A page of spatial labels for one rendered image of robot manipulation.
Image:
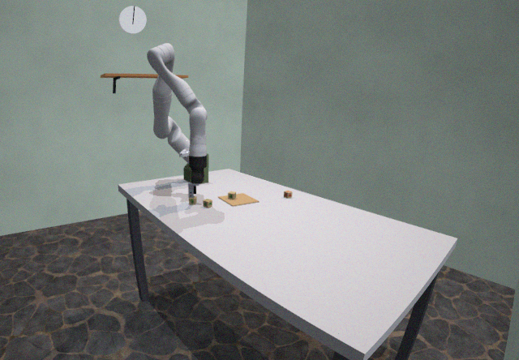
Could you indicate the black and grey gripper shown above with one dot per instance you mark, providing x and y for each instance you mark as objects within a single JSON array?
[{"x": 197, "y": 161}]

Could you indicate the tan flat mat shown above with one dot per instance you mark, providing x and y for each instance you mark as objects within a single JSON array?
[{"x": 240, "y": 199}]

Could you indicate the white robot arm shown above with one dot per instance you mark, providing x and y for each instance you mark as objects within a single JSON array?
[{"x": 162, "y": 94}]

